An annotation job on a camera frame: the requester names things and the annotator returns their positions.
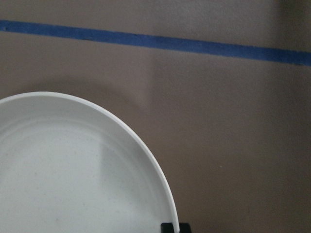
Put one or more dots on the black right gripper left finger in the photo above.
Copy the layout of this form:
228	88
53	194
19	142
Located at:
167	228

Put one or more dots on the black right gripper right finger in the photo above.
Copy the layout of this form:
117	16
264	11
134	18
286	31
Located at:
184	228

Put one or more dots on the cream round plate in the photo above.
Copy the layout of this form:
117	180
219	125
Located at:
68	165

